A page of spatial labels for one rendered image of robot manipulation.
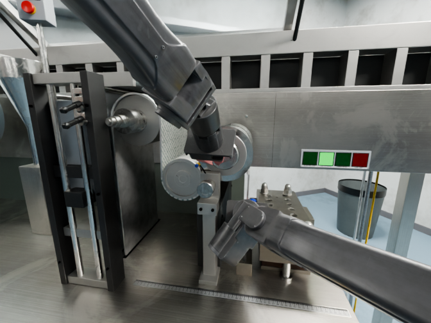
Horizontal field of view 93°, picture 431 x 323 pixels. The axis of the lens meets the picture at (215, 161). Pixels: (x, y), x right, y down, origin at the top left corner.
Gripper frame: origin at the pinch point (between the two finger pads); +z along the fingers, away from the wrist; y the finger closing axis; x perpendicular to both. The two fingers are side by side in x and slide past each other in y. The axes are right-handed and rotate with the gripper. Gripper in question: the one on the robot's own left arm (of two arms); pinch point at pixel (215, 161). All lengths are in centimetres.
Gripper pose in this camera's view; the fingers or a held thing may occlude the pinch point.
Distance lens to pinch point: 51.0
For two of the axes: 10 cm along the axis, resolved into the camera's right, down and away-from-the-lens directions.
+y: 9.8, 0.8, -1.9
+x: 1.6, -8.8, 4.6
